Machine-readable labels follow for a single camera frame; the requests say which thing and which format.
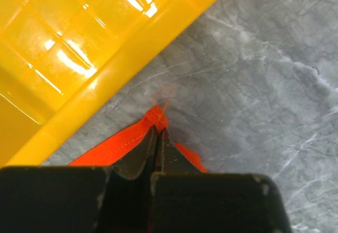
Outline orange t shirt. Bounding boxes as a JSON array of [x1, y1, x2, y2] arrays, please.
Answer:
[[68, 85, 208, 174]]

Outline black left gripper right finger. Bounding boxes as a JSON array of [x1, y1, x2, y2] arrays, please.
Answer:
[[151, 130, 292, 232]]

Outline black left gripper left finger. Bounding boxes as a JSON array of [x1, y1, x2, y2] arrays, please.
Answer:
[[1, 127, 158, 232]]

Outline yellow plastic tray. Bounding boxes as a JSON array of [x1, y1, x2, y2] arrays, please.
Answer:
[[1, 0, 216, 166]]

